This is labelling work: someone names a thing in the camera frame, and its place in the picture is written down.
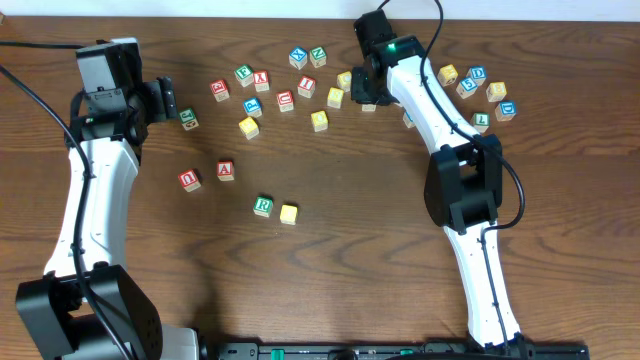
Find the blue X letter block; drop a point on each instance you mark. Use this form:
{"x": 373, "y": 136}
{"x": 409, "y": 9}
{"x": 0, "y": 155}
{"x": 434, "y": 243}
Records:
{"x": 298, "y": 57}

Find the red G letter block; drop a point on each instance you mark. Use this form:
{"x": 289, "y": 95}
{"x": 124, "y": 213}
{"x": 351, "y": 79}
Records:
{"x": 220, "y": 90}

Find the green N letter block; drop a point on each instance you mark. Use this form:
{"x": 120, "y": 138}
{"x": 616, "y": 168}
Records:
{"x": 318, "y": 57}

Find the blue D block right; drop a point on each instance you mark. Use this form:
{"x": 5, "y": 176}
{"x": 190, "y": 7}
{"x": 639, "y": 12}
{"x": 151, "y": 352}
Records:
{"x": 505, "y": 111}

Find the red I block left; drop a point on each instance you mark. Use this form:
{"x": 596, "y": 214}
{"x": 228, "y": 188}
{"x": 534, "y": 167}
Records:
{"x": 306, "y": 86}

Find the blue D letter block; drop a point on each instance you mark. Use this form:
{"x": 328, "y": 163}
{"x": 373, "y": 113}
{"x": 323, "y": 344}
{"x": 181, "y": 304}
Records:
{"x": 477, "y": 74}

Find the red U block left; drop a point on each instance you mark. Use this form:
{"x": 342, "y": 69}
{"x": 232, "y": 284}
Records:
{"x": 189, "y": 180}

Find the yellow O block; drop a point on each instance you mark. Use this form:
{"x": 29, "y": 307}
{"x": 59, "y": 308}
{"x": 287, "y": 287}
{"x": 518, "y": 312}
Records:
{"x": 320, "y": 121}

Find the red A letter block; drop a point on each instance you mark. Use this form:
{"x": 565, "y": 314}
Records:
{"x": 225, "y": 171}

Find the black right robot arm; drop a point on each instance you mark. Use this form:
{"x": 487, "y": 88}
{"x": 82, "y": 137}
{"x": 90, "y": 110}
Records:
{"x": 463, "y": 186}

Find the green B letter block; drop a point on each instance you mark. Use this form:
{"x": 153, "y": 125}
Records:
{"x": 368, "y": 107}

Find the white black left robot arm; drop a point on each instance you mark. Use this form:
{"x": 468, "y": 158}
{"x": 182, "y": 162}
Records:
{"x": 86, "y": 305}

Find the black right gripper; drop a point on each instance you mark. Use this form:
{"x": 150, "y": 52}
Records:
{"x": 361, "y": 87}

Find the red U letter block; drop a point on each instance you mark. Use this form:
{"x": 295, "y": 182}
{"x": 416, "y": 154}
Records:
{"x": 285, "y": 101}

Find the green L letter block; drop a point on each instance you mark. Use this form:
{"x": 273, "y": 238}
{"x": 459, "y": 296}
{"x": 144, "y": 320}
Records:
{"x": 481, "y": 121}

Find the yellow 8 block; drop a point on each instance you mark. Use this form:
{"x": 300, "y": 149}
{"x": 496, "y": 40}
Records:
{"x": 496, "y": 91}

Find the plain yellow wooden block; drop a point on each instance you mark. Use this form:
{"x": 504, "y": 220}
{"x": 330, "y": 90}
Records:
{"x": 249, "y": 127}

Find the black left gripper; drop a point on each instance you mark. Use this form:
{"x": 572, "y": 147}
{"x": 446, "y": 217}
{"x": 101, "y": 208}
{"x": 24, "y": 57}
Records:
{"x": 166, "y": 98}

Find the green J letter block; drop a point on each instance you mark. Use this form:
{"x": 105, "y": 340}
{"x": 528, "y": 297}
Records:
{"x": 188, "y": 119}

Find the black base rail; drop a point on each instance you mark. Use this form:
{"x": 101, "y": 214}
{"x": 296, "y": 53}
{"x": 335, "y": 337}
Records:
{"x": 517, "y": 349}

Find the green R letter block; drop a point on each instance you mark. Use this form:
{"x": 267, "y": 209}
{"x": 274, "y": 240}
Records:
{"x": 263, "y": 206}

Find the blue P letter block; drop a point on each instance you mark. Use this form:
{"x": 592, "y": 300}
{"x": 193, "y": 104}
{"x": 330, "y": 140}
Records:
{"x": 252, "y": 107}

